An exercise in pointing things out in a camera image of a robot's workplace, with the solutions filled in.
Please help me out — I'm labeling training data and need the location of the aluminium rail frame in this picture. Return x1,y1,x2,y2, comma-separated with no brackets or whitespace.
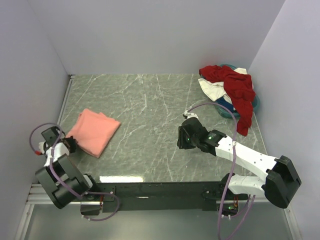
14,184,52,240

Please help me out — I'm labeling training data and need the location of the black base beam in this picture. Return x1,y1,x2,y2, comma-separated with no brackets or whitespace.
79,181,241,216

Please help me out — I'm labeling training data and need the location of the white t shirt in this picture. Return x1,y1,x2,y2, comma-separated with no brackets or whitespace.
197,67,248,102

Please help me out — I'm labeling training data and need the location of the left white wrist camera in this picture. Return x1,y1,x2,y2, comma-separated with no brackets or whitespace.
34,141,50,157

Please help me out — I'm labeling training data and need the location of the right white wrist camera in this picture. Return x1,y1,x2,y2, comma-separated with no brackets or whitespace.
182,110,199,119

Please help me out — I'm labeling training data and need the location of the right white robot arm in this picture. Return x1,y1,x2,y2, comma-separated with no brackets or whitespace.
177,117,302,209

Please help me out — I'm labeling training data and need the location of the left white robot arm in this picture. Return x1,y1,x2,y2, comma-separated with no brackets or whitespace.
35,126,100,209

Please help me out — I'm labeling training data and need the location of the teal plastic basin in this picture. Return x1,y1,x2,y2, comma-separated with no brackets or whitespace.
214,64,261,119

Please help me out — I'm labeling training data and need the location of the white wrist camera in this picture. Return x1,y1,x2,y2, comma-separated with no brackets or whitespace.
34,141,50,157
182,110,199,119

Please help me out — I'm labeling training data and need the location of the red t shirt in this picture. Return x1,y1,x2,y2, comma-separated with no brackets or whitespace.
200,65,256,136

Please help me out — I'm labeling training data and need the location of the blue t shirt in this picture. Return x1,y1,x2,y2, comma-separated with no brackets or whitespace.
216,97,236,113

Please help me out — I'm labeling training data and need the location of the pink t shirt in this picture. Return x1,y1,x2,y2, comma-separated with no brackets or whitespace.
66,108,121,158

